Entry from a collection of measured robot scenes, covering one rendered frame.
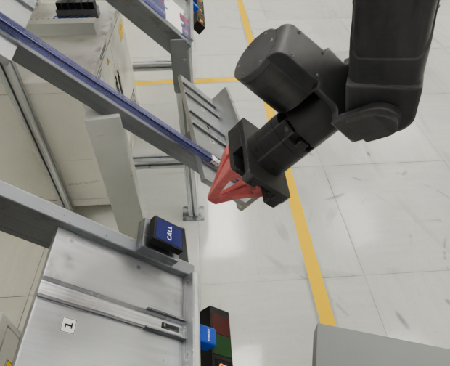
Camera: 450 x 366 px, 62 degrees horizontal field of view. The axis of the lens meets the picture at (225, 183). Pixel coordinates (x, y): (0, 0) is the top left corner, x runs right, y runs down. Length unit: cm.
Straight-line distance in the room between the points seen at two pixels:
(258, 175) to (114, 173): 42
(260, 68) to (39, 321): 32
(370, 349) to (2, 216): 56
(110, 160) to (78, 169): 77
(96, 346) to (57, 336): 4
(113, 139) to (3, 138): 82
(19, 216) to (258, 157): 28
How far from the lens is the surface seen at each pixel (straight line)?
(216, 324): 59
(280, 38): 35
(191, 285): 54
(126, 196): 81
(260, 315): 134
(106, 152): 73
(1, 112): 143
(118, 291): 49
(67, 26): 158
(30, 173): 158
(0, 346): 76
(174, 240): 52
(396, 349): 70
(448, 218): 183
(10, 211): 49
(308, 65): 36
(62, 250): 48
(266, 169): 42
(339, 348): 67
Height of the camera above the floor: 120
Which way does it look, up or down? 44 degrees down
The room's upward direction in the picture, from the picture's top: straight up
